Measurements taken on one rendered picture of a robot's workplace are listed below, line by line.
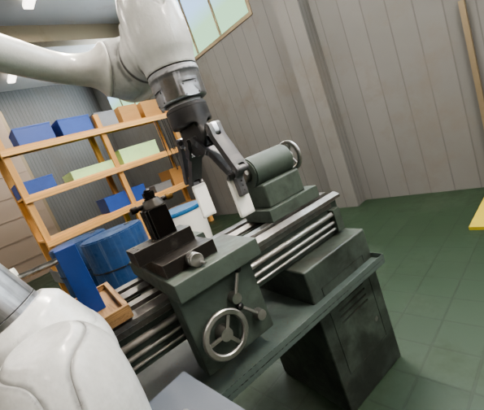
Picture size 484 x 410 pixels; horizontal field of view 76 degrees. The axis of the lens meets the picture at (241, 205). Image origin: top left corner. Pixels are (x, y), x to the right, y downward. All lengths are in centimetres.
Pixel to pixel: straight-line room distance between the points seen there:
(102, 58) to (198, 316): 70
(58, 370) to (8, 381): 6
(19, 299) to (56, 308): 6
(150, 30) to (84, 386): 50
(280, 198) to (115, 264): 192
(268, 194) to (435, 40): 267
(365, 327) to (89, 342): 126
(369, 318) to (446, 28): 276
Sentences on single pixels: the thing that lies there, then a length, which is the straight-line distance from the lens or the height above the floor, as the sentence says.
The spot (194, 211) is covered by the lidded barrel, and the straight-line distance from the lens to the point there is 360.
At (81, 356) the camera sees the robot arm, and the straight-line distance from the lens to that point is 48.
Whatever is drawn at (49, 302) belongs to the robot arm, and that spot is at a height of 108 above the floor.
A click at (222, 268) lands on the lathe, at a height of 90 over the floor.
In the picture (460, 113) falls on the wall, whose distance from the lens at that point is 366.
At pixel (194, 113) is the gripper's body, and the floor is 129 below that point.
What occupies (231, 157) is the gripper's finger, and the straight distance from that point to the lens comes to 50.
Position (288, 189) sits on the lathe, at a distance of 138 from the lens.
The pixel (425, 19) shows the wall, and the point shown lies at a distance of 368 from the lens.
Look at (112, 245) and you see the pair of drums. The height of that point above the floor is 78.
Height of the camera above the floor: 122
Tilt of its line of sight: 11 degrees down
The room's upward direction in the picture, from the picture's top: 21 degrees counter-clockwise
